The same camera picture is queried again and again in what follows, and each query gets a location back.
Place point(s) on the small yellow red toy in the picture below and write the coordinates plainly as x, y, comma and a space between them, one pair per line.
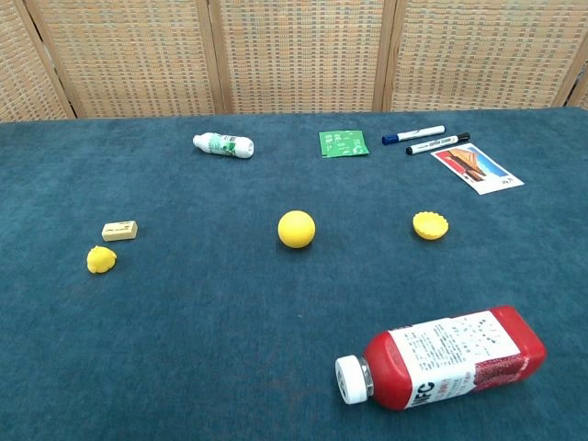
101, 260

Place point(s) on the white picture card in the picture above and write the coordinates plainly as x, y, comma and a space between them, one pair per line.
478, 167

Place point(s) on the yellow foam ball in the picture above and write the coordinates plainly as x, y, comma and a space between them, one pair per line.
296, 229

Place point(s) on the green foil packet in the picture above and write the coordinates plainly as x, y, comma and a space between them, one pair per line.
342, 143

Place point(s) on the small white green-label bottle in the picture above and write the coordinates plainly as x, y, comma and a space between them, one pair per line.
225, 144

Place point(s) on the blue carpet table cover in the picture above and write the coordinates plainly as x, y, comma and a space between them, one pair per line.
206, 321

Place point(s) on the yellow scalloped round cup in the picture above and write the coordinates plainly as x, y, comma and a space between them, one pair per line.
430, 225

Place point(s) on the blue cap whiteboard marker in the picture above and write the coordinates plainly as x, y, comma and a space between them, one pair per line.
413, 134

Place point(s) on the black cap whiteboard marker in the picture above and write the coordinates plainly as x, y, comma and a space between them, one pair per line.
436, 143

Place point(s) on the woven bamboo folding screen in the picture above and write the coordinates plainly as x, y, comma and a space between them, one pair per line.
298, 55

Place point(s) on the beige rectangular eraser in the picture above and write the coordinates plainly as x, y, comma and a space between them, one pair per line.
120, 230

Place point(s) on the red juice bottle white cap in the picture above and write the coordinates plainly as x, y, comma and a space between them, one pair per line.
450, 358

